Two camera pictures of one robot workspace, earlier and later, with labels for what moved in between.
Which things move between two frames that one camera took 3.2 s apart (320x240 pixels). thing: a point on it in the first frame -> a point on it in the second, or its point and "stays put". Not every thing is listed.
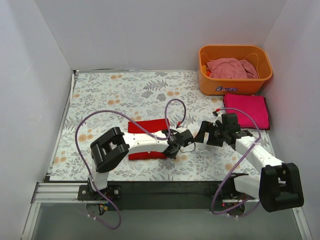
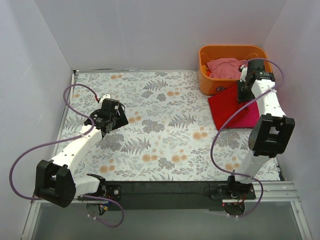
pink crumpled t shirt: (228, 68) stays put
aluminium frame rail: (68, 192) stays put
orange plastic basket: (257, 56) stays put
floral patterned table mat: (99, 101) stays put
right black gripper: (208, 135) -> (242, 92)
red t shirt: (150, 126) -> (224, 104)
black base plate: (166, 196) stays put
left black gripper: (173, 149) -> (119, 116)
